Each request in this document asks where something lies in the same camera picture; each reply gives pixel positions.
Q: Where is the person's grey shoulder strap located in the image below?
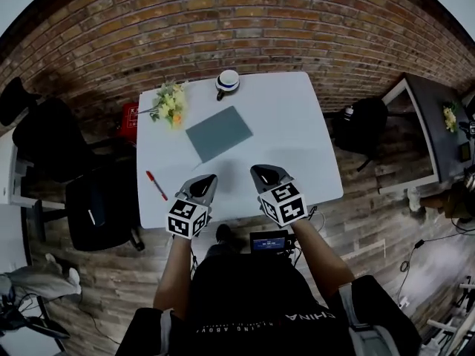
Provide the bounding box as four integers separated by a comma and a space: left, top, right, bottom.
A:
335, 286, 400, 356
159, 309, 175, 356

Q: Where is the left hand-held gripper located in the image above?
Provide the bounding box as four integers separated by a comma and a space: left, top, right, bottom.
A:
166, 174, 219, 240

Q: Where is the grey notebook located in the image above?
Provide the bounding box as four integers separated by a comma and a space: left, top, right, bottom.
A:
185, 105, 255, 172

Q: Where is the person's black shirt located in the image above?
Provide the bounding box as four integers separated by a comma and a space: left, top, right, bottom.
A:
114, 252, 422, 356

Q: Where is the black backpack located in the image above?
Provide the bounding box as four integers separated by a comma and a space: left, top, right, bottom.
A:
332, 96, 390, 173

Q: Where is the white metal frame rack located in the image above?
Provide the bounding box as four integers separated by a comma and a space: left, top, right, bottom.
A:
426, 276, 475, 356

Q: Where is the black office chair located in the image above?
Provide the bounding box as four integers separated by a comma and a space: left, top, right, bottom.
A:
0, 76, 145, 252

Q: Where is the person's right grey shoulder strap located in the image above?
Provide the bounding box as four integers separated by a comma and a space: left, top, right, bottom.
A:
335, 286, 400, 356

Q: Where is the red pen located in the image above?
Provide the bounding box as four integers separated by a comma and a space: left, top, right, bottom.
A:
145, 170, 168, 202

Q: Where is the person's right forearm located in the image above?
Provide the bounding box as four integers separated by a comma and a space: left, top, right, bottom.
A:
289, 220, 356, 298

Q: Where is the person's left black shoe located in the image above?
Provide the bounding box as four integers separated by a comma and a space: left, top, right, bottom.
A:
215, 223, 235, 245

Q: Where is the white table with black edge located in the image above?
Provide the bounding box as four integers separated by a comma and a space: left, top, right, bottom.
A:
0, 272, 66, 356

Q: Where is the small black monitor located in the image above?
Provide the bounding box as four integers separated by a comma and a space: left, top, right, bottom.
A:
249, 230, 298, 255

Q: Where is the person's left forearm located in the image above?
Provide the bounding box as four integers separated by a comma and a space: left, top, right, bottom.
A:
153, 235, 194, 320

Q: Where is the white mug with blue stripe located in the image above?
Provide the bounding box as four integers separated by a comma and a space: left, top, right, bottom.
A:
214, 70, 241, 102

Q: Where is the red box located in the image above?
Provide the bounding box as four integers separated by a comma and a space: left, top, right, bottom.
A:
117, 102, 140, 137

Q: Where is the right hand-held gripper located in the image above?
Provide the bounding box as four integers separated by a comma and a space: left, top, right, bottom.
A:
249, 164, 307, 226

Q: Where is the black cable with adapter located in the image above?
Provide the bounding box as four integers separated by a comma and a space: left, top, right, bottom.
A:
399, 231, 475, 274

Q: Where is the small yellow flower bunch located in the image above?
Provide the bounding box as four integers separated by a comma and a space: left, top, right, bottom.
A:
442, 102, 459, 134

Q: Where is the person's left grey shoulder strap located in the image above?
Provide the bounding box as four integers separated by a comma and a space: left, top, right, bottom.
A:
159, 309, 175, 356

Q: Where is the yellow flower bouquet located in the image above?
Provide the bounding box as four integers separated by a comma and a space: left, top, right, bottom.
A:
135, 80, 189, 130

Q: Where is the white table with black legs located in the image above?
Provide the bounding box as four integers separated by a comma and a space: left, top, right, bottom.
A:
0, 126, 66, 243

